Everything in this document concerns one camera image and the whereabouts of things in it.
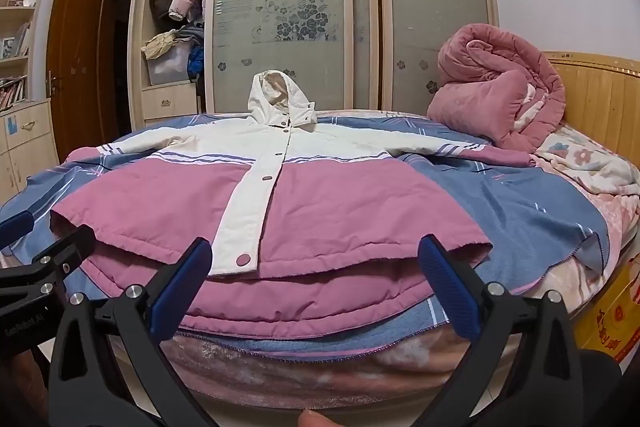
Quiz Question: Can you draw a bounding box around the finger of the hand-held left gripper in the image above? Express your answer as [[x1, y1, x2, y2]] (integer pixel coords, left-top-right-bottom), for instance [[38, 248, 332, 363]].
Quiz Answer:
[[0, 209, 36, 254], [29, 226, 97, 304]]

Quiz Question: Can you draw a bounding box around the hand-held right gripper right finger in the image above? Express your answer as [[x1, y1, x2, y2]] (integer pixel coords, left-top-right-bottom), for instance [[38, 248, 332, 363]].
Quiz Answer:
[[417, 234, 588, 427]]

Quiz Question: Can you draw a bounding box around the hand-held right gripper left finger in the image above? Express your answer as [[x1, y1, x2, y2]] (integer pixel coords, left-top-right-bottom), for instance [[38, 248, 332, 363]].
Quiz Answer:
[[48, 237, 221, 427]]

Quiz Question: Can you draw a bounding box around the pink and white hooded jacket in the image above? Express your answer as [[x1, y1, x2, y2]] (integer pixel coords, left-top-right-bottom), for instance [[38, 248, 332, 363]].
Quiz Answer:
[[50, 71, 537, 339]]

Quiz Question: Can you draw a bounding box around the grey clothes pile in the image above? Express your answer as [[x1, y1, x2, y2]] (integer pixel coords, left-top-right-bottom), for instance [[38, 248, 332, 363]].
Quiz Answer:
[[175, 24, 206, 46]]

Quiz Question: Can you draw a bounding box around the person's right hand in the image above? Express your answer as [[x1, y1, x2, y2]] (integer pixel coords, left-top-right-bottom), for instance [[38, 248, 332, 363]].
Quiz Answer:
[[298, 409, 342, 427]]

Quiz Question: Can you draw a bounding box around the beige bookshelf cabinet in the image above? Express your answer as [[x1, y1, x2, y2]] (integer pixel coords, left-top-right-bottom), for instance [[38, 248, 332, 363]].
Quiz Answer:
[[0, 0, 61, 214]]

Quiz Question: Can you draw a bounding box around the bed with blue sheet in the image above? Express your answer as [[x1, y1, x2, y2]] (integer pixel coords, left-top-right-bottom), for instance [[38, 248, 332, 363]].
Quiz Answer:
[[0, 109, 612, 364]]

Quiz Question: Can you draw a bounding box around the row of books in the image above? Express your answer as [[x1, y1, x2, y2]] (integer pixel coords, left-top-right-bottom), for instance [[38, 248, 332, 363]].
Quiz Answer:
[[0, 75, 28, 110]]

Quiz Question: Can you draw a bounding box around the pink patterned bed sheet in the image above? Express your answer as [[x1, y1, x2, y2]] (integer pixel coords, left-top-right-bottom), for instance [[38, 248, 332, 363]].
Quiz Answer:
[[115, 187, 640, 410]]

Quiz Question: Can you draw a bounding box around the yellow cardboard box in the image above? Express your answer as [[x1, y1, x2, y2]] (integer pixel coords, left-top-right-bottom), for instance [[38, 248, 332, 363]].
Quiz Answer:
[[572, 257, 640, 365]]

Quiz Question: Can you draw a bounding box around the beige wardrobe drawer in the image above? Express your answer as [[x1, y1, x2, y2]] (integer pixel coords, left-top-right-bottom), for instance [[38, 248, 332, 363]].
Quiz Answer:
[[141, 82, 202, 130]]

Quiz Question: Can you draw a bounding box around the brown wooden door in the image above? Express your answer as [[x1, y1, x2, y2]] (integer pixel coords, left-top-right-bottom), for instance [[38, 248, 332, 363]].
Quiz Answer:
[[46, 0, 119, 152]]

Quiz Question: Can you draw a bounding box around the floral pillow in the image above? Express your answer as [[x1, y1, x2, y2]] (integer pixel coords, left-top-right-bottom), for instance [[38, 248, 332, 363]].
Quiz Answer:
[[530, 122, 640, 198]]

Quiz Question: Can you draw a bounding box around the rolled pink quilt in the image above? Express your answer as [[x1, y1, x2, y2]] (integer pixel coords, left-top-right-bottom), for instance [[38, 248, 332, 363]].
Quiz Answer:
[[426, 23, 567, 152]]

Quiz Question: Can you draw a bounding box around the translucent storage box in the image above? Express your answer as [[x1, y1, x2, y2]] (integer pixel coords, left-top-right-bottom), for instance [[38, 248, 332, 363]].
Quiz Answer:
[[148, 42, 193, 86]]

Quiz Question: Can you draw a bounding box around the crumpled beige cloth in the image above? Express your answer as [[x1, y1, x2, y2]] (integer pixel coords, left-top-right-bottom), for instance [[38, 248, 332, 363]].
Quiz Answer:
[[141, 30, 182, 60]]

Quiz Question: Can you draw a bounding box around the blue crumpled garment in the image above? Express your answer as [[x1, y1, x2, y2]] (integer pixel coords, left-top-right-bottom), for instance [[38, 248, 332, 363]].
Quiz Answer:
[[187, 44, 207, 78]]

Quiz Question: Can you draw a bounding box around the wooden bed headboard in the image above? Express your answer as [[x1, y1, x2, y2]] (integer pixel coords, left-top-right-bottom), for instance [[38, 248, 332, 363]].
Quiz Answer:
[[542, 51, 640, 168]]

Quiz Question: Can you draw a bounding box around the beige wardrobe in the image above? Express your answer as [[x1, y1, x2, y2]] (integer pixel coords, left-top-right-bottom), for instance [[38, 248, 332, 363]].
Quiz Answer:
[[127, 0, 501, 132]]

